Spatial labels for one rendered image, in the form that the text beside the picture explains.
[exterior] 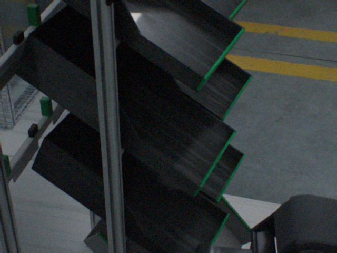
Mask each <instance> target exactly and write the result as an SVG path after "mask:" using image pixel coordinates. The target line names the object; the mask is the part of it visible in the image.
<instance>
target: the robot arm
mask: <svg viewBox="0 0 337 253"><path fill-rule="evenodd" d="M275 237H276V244H277V253H337V199H332V198H326V197H321V196H315V195H311V194H300V195H296V196H292V197H290V199H289V200H288V201H287V202H285V203H283V204H281V205H280V206H279V207H278V208H277V209H276V211H275V212H273V213H272V214H271V215H269V216H268V217H267V218H265V219H264V220H263V221H261V222H259V223H258V224H257V225H255V227H253V228H252V229H251V245H250V249H243V248H230V247H219V246H215V245H209V244H199V245H198V246H197V249H196V252H195V253H276V245H275Z"/></svg>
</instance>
